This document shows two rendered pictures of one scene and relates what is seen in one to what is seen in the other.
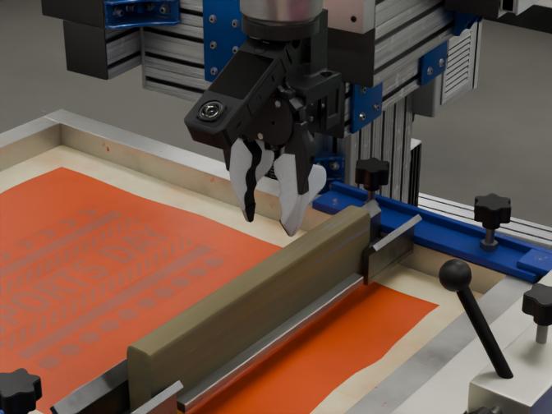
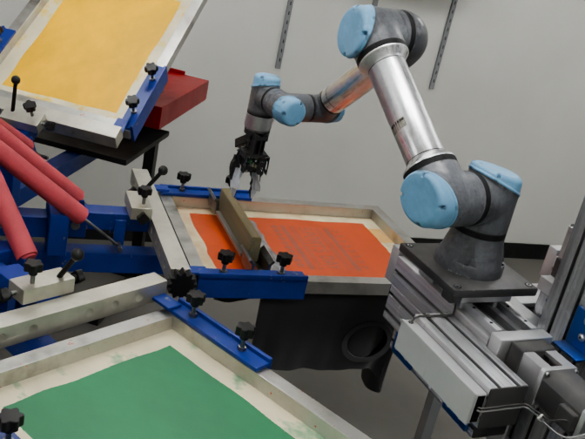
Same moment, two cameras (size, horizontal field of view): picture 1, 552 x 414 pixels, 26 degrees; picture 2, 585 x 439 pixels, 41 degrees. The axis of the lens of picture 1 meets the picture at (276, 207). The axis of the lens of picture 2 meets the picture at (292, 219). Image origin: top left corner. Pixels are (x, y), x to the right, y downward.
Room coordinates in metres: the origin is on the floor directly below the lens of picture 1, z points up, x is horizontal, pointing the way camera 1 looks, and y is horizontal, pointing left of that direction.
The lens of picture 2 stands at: (2.22, -1.77, 1.91)
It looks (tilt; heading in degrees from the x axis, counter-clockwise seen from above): 22 degrees down; 119
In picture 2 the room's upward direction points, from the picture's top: 12 degrees clockwise
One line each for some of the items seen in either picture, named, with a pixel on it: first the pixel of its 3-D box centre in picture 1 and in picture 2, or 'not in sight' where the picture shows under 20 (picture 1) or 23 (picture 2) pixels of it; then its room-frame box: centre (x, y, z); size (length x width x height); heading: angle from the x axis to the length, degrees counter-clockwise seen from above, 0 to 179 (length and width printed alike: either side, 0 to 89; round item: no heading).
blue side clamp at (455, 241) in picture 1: (426, 247); (251, 282); (1.24, -0.18, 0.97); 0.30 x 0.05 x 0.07; 53
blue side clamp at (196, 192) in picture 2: not in sight; (205, 199); (0.80, 0.16, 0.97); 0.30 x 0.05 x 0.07; 53
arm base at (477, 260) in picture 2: not in sight; (474, 244); (1.77, -0.17, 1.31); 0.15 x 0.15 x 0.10
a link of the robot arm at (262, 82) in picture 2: not in sight; (265, 95); (1.06, -0.01, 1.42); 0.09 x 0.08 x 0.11; 157
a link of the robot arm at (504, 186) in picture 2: not in sight; (487, 195); (1.77, -0.17, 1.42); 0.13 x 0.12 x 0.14; 67
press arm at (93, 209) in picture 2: not in sight; (116, 218); (0.82, -0.26, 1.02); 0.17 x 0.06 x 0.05; 53
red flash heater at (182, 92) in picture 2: not in sight; (134, 90); (-0.02, 0.66, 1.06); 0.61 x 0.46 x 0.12; 113
